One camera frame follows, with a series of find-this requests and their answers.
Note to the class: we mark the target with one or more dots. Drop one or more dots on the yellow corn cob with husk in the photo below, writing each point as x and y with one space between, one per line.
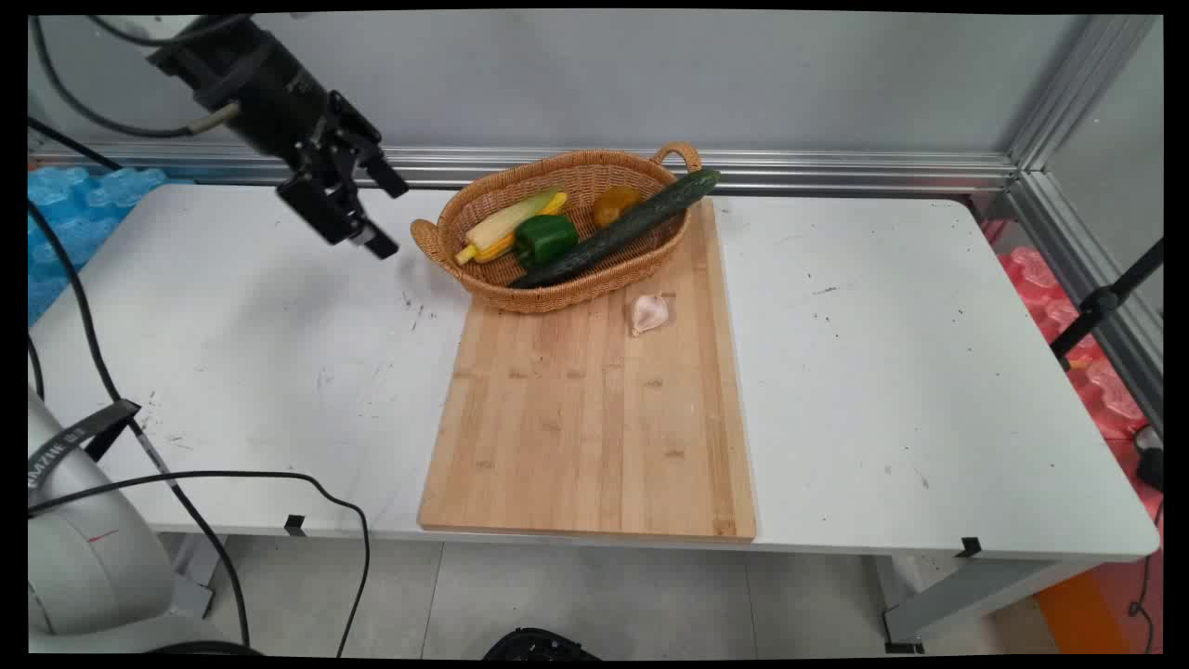
506 228

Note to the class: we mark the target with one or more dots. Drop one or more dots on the black object on floor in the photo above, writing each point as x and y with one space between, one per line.
539 644

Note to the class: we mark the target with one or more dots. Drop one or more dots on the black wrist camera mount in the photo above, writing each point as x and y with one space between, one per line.
228 82

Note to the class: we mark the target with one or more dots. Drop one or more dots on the red foam mat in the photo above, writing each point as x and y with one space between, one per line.
1105 390

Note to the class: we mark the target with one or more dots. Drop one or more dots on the orange floor mat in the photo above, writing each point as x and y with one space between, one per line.
1091 613

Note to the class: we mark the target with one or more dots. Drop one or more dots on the round yellow-brown fruit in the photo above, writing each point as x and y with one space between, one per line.
615 204

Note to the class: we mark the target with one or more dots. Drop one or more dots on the horizontal aluminium frame rail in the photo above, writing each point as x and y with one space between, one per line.
743 170

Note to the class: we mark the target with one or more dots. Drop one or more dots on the blue foam mat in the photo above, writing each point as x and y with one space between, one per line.
70 223

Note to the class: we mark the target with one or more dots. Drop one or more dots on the aluminium frame corner post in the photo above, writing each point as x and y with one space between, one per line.
1077 88

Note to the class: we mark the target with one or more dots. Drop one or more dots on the small black device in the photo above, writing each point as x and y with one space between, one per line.
1152 467

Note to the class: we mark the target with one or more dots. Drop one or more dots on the grey table leg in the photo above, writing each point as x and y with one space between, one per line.
975 599
195 571

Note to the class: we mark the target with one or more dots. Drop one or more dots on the black tripod stand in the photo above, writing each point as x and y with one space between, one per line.
1101 302

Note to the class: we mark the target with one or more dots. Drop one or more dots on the bamboo cutting board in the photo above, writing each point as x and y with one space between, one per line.
585 437

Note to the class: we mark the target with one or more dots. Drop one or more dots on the black tape clip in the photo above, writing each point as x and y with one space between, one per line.
969 546
295 525

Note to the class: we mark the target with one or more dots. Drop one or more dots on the green bell pepper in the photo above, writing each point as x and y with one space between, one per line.
543 240

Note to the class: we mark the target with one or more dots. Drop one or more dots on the long dark green cucumber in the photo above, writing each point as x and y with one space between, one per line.
622 232

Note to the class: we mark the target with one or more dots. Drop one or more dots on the white garlic bulb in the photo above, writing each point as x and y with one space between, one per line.
647 312

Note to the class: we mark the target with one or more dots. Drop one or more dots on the woven wicker basket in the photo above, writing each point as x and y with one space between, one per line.
557 293

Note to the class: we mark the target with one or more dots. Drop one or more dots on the slanted aluminium frame rail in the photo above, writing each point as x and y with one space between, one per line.
1087 279

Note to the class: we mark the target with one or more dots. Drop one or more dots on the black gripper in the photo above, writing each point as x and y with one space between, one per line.
288 102

